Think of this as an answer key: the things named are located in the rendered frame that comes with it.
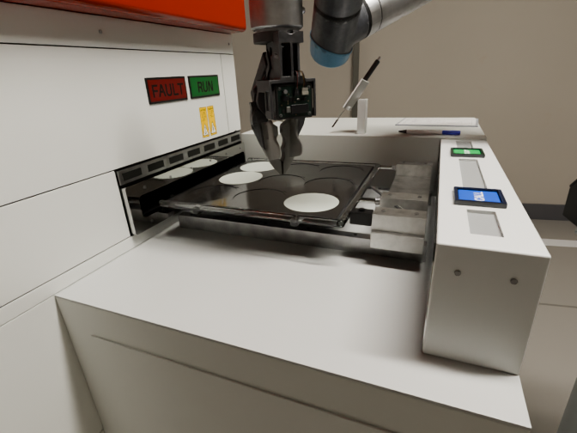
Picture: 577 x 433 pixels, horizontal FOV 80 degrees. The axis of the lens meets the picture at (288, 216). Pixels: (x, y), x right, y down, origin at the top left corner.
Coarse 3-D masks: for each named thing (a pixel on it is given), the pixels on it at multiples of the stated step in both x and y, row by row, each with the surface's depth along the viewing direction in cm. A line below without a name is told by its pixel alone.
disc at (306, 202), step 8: (288, 200) 65; (296, 200) 64; (304, 200) 64; (312, 200) 64; (320, 200) 64; (328, 200) 63; (336, 200) 63; (288, 208) 61; (296, 208) 61; (304, 208) 60; (312, 208) 60; (320, 208) 60; (328, 208) 60
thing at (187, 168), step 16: (240, 144) 98; (192, 160) 81; (208, 160) 85; (240, 160) 102; (160, 176) 70; (176, 176) 75; (128, 192) 63; (144, 192) 67; (128, 208) 64; (160, 208) 72; (128, 224) 66; (144, 224) 68
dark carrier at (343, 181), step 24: (288, 168) 86; (312, 168) 85; (336, 168) 84; (360, 168) 83; (192, 192) 72; (216, 192) 71; (240, 192) 70; (264, 192) 70; (288, 192) 69; (312, 192) 68; (336, 192) 67; (336, 216) 56
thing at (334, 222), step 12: (168, 204) 66; (180, 204) 65; (192, 204) 64; (204, 204) 64; (252, 216) 60; (264, 216) 59; (276, 216) 58; (288, 216) 57; (300, 216) 56; (312, 216) 56
